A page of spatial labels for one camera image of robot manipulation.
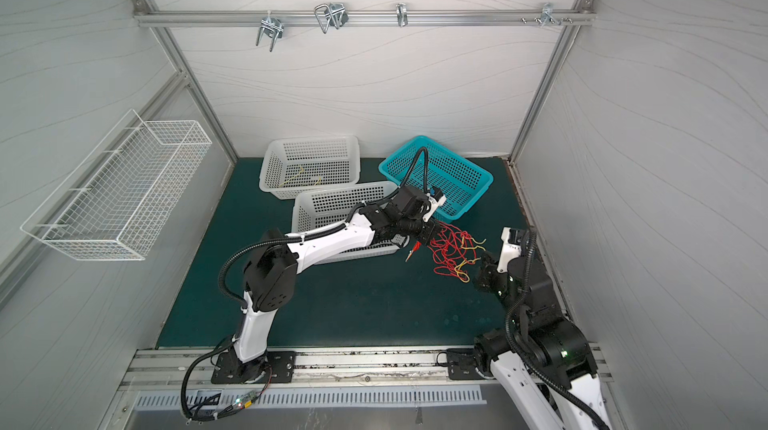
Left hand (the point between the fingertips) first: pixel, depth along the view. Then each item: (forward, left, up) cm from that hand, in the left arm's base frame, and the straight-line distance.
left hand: (437, 229), depth 83 cm
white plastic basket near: (+15, +38, -11) cm, 42 cm away
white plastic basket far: (+37, +54, -14) cm, 67 cm away
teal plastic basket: (+30, -12, -13) cm, 34 cm away
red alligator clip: (-5, +6, -2) cm, 8 cm away
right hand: (-12, -9, +10) cm, 18 cm away
